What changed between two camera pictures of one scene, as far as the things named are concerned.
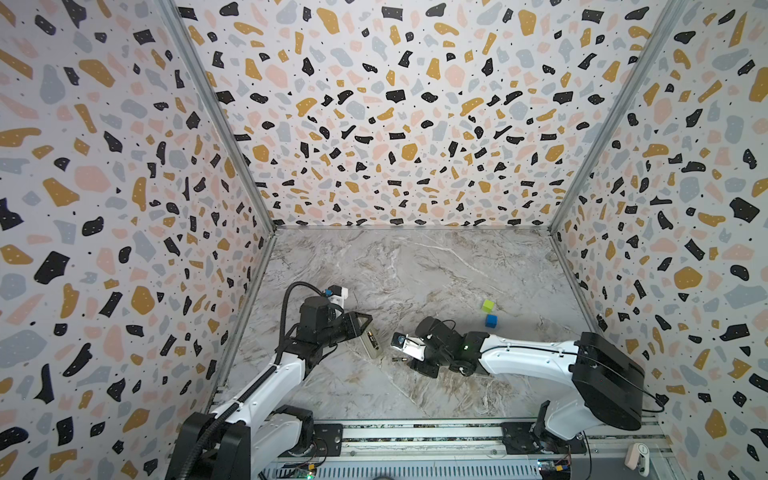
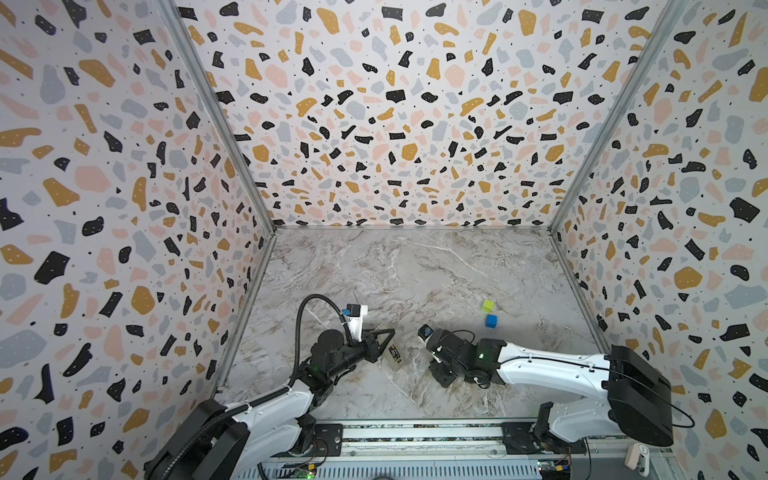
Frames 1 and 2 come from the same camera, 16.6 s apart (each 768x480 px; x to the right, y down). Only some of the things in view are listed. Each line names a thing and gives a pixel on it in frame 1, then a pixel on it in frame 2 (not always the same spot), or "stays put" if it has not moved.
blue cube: x=491 y=321 stays put
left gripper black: x=353 y=328 to x=369 y=345
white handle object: x=637 y=458 stays put
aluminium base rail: x=478 y=451 stays put
